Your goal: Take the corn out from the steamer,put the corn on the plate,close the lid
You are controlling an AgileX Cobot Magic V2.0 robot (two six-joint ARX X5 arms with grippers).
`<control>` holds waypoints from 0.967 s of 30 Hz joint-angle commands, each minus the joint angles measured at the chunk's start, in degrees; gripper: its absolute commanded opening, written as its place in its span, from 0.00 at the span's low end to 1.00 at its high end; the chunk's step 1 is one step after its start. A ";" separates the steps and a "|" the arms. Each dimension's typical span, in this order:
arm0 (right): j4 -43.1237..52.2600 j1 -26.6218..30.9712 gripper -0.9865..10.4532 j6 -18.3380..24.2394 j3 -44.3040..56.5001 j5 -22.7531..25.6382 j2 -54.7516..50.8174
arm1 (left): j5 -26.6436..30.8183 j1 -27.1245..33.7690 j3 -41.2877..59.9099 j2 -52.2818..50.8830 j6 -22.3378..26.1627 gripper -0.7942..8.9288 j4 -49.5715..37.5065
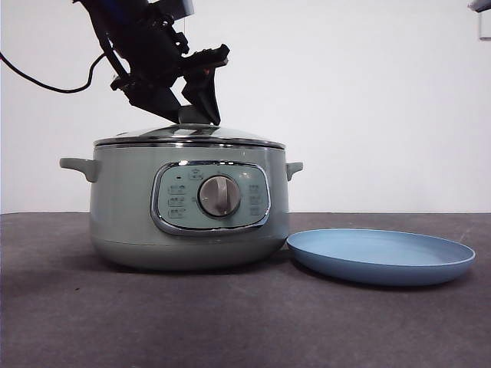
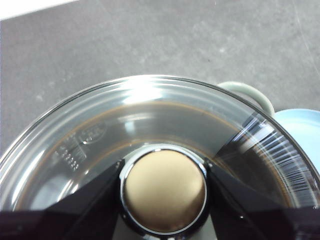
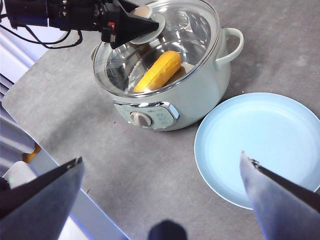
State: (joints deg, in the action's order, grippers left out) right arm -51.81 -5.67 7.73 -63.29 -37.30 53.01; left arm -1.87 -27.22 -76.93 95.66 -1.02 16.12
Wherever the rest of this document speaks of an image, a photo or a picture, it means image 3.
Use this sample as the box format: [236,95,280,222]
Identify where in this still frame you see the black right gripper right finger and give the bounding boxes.
[239,151,320,240]

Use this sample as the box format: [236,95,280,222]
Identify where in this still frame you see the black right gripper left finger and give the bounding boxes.
[0,156,86,240]

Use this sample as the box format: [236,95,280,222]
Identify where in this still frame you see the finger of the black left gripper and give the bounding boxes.
[109,9,160,50]
[113,0,139,14]

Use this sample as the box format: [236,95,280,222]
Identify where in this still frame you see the glass lid with green knob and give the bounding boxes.
[92,0,222,96]

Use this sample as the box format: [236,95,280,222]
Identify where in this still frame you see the yellow corn cob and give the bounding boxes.
[132,50,182,93]

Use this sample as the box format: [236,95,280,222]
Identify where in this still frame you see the light blue round plate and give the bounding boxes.
[193,92,320,211]

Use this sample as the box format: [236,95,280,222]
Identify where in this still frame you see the pale green electric steamer pot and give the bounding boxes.
[89,0,245,132]

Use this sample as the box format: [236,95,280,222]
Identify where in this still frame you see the white rounded device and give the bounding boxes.
[1,161,38,191]

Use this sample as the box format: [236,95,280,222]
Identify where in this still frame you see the black cable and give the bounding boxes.
[0,13,84,50]

